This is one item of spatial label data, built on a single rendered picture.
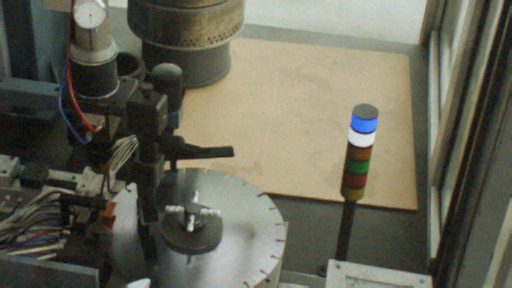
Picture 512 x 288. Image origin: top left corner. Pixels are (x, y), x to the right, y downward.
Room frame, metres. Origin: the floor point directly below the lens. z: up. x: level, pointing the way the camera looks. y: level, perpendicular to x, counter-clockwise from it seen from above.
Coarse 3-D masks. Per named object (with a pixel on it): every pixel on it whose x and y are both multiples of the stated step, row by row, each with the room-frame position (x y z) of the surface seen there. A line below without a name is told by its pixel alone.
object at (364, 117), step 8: (360, 104) 1.23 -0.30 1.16; (368, 104) 1.23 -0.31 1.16; (352, 112) 1.21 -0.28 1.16; (360, 112) 1.21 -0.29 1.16; (368, 112) 1.21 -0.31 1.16; (376, 112) 1.21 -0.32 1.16; (352, 120) 1.21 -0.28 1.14; (360, 120) 1.19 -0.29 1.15; (368, 120) 1.19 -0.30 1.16; (376, 120) 1.20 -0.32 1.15; (352, 128) 1.20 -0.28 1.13; (360, 128) 1.19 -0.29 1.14; (368, 128) 1.19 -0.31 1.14
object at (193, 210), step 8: (192, 200) 1.15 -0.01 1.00; (168, 208) 1.13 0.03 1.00; (176, 208) 1.13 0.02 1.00; (184, 208) 1.13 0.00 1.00; (192, 208) 1.13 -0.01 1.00; (200, 208) 1.13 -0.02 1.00; (184, 216) 1.12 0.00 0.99; (192, 216) 1.11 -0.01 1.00; (200, 216) 1.13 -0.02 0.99; (192, 224) 1.09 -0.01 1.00
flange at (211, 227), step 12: (168, 216) 1.15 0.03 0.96; (180, 216) 1.14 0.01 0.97; (204, 216) 1.14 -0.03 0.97; (216, 216) 1.15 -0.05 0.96; (168, 228) 1.12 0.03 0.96; (180, 228) 1.12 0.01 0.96; (204, 228) 1.12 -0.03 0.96; (216, 228) 1.12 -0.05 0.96; (168, 240) 1.09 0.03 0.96; (180, 240) 1.09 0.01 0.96; (192, 240) 1.09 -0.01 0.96; (204, 240) 1.09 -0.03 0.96; (216, 240) 1.10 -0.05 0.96; (192, 252) 1.07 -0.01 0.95
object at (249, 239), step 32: (128, 192) 1.22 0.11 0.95; (160, 192) 1.22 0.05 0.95; (192, 192) 1.23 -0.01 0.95; (224, 192) 1.23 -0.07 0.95; (256, 192) 1.23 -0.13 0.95; (128, 224) 1.14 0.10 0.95; (160, 224) 1.14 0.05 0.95; (224, 224) 1.14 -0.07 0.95; (256, 224) 1.14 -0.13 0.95; (128, 256) 1.06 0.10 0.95; (160, 256) 1.06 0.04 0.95; (192, 256) 1.06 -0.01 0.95; (224, 256) 1.07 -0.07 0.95; (256, 256) 1.07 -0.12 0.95
